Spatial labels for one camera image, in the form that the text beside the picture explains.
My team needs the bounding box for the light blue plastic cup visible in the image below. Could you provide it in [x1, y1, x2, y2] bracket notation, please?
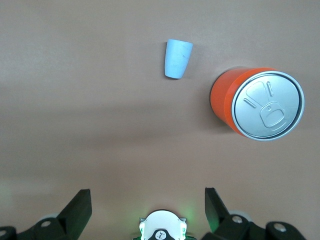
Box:
[164, 38, 194, 80]

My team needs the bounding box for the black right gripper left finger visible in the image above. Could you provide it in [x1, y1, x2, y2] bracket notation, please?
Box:
[0, 189, 93, 240]

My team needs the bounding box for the orange can with silver lid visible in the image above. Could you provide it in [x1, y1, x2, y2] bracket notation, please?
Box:
[209, 66, 306, 142]

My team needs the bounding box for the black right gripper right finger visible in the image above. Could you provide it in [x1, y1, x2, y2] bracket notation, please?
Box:
[202, 186, 308, 240]

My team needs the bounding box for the brown table cover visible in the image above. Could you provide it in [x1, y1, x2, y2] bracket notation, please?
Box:
[0, 0, 320, 240]

